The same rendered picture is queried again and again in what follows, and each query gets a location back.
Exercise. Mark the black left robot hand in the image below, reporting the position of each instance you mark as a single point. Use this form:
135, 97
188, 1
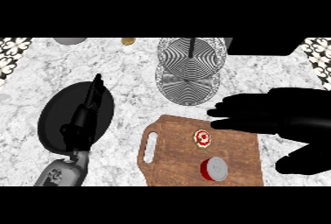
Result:
88, 110

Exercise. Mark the golden round object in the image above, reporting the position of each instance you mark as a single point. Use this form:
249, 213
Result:
128, 41

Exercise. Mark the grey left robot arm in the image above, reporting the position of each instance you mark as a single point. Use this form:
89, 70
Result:
64, 172

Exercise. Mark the grey round object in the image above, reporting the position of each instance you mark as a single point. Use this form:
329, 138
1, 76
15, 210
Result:
69, 40

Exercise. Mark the red can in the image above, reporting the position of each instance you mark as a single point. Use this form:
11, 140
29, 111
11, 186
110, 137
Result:
215, 169

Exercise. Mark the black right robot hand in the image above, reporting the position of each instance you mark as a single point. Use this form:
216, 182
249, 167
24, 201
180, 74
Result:
284, 113

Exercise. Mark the red and white cupcake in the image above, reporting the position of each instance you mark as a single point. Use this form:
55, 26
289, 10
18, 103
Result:
202, 138

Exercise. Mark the black appliance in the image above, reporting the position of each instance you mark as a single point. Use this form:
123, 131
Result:
264, 46

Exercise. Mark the brown wooden cutting board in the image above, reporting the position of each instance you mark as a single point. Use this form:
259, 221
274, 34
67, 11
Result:
181, 157

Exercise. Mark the black round plate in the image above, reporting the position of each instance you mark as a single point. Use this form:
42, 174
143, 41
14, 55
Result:
57, 116

